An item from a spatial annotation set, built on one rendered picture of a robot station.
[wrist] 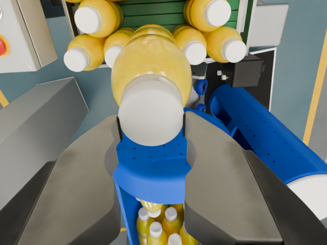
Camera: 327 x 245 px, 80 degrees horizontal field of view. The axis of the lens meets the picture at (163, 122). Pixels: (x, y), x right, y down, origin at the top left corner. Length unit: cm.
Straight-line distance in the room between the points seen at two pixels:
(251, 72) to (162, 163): 32
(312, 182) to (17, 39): 87
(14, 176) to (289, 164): 106
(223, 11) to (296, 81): 158
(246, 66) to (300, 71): 139
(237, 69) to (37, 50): 43
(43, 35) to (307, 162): 86
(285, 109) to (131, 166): 175
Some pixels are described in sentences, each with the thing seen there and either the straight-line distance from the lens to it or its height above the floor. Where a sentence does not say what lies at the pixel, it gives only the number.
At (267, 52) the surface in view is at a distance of 154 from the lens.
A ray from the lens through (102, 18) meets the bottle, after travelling 41.
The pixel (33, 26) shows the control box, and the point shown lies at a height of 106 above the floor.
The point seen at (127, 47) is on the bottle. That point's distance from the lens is 17.
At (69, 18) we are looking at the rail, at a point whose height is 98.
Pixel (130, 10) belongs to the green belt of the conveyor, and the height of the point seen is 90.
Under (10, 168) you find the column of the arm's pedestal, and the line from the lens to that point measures 101.
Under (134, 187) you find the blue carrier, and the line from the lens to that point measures 39.
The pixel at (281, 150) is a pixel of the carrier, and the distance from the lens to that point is 89.
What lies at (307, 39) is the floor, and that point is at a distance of 184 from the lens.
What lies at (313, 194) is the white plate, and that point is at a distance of 89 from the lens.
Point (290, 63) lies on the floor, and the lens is 184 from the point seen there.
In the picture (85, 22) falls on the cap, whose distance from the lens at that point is 38.
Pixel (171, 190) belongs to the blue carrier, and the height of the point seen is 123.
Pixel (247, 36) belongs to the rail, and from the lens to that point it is 54.
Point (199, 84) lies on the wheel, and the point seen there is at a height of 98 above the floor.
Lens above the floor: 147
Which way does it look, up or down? 59 degrees down
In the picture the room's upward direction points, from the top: 175 degrees clockwise
